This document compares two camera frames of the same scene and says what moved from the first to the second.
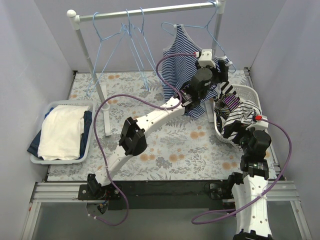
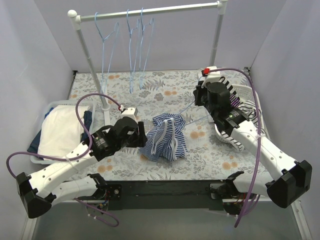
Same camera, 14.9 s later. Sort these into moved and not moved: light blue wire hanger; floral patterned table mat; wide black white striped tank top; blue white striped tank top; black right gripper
Moved: blue white striped tank top; light blue wire hanger; black right gripper
Not moved: floral patterned table mat; wide black white striped tank top
